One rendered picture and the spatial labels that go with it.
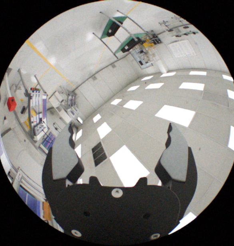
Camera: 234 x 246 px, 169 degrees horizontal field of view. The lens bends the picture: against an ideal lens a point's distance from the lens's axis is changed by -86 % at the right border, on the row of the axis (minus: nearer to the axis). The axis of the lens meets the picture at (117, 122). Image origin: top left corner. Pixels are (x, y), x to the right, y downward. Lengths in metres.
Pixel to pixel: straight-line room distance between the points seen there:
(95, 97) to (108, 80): 2.10
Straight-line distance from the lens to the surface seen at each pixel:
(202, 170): 1.66
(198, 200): 1.63
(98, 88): 8.65
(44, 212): 1.45
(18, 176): 1.15
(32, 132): 1.57
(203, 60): 6.10
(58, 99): 4.62
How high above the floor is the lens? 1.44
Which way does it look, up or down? 25 degrees up
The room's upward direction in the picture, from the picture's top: 141 degrees clockwise
